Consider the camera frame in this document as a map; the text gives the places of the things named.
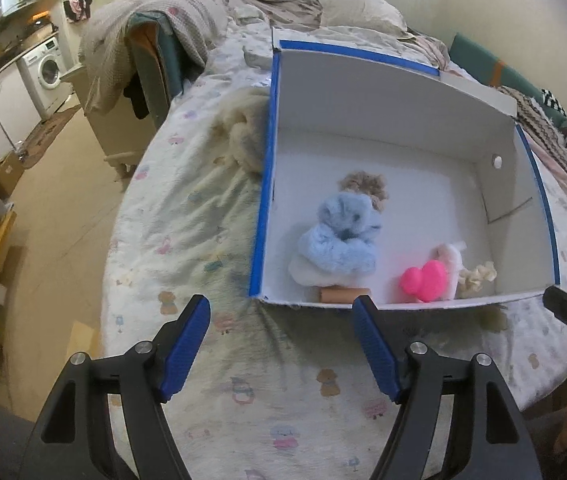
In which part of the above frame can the cream satin scrunchie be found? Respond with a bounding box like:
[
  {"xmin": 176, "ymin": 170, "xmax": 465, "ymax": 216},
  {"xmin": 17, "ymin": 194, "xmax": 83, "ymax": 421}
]
[{"xmin": 457, "ymin": 261, "xmax": 497, "ymax": 297}]

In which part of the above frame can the orange foam tube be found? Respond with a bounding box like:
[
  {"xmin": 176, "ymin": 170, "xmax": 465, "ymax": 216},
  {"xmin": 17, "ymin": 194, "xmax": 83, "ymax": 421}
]
[{"xmin": 319, "ymin": 286, "xmax": 370, "ymax": 304}]

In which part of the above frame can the blue and white cardboard box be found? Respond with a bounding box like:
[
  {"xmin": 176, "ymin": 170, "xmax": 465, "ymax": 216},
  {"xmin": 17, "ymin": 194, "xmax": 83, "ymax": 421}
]
[{"xmin": 249, "ymin": 29, "xmax": 560, "ymax": 310}]

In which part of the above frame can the light blue fluffy scrunchie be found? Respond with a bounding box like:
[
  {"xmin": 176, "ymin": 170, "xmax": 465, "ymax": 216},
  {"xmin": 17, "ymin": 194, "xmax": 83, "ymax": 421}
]
[{"xmin": 297, "ymin": 191, "xmax": 382, "ymax": 275}]

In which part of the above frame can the cream fluffy plush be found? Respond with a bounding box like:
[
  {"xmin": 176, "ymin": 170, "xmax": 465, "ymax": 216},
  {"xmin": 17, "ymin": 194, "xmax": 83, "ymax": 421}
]
[{"xmin": 211, "ymin": 87, "xmax": 270, "ymax": 174}]

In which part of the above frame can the cartoon print bed sheet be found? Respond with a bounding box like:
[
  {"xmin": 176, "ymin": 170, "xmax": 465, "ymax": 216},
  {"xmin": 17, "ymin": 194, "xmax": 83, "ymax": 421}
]
[{"xmin": 101, "ymin": 18, "xmax": 567, "ymax": 479}]

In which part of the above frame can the black white striped cloth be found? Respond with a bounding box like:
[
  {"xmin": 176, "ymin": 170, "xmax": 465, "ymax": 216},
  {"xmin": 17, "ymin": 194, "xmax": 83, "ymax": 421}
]
[{"xmin": 497, "ymin": 86, "xmax": 567, "ymax": 192}]

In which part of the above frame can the green cushion with orange stripe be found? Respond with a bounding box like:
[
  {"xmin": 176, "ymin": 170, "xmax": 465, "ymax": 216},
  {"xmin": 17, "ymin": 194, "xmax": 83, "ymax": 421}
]
[{"xmin": 448, "ymin": 32, "xmax": 567, "ymax": 130}]

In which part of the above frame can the white kitchen cabinet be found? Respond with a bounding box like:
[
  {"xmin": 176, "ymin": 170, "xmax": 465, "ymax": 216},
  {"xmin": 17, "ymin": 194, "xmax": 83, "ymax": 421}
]
[{"xmin": 0, "ymin": 63, "xmax": 42, "ymax": 160}]

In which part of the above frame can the white washing machine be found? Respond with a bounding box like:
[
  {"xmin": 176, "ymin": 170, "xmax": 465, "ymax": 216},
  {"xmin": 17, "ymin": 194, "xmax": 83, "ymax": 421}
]
[{"xmin": 17, "ymin": 35, "xmax": 72, "ymax": 120}]

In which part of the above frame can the beige pillow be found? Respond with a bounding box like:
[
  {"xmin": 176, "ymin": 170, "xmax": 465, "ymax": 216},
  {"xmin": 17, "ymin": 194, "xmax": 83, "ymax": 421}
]
[{"xmin": 320, "ymin": 0, "xmax": 411, "ymax": 39}]

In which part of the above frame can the grey patterned blanket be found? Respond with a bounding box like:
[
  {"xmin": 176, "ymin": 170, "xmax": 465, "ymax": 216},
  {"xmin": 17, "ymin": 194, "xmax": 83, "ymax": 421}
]
[{"xmin": 78, "ymin": 0, "xmax": 451, "ymax": 114}]

